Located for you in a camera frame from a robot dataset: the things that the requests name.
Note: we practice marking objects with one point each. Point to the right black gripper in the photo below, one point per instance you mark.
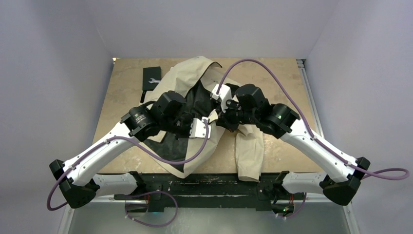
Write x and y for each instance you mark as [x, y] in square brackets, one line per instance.
[224, 118]

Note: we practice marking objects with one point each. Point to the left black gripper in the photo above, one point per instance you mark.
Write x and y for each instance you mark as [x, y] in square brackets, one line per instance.
[190, 118]

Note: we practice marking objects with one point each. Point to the beige jacket with black lining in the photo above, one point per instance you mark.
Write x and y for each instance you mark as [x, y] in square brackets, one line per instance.
[194, 79]

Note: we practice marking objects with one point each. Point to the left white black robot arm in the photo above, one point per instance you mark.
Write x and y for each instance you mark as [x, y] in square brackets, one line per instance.
[78, 177]

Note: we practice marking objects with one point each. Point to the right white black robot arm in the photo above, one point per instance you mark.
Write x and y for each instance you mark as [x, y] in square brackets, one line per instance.
[340, 179]

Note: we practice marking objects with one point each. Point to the black pouch with wrench logo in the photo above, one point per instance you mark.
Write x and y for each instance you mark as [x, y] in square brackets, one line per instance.
[151, 77]

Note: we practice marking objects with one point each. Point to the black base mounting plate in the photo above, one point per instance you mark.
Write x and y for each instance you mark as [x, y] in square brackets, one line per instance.
[158, 191]

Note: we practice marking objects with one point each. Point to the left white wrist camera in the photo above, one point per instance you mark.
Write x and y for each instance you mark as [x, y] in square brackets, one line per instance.
[200, 128]

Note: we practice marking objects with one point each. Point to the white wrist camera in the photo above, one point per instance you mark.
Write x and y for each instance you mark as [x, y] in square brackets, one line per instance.
[221, 93]
[200, 128]

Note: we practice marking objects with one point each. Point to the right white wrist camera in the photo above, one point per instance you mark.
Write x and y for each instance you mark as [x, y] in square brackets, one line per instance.
[221, 93]

